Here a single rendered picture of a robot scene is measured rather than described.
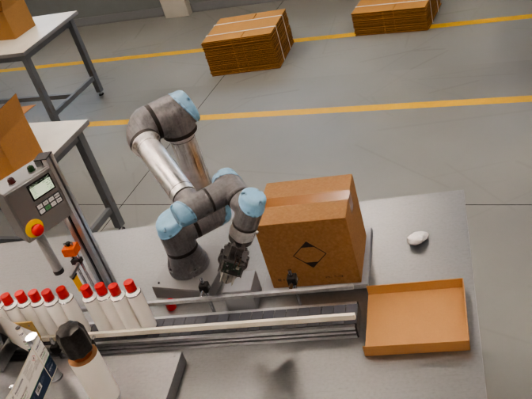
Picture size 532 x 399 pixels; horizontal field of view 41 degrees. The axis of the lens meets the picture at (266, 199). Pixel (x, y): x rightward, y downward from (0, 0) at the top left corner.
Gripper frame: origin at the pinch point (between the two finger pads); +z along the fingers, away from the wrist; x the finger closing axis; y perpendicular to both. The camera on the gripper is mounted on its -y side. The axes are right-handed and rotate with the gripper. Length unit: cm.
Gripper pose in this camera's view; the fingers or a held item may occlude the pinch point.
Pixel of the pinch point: (227, 278)
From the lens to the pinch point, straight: 219.7
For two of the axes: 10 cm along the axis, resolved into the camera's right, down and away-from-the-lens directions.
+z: -2.6, 7.5, 6.1
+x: 9.5, 3.0, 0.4
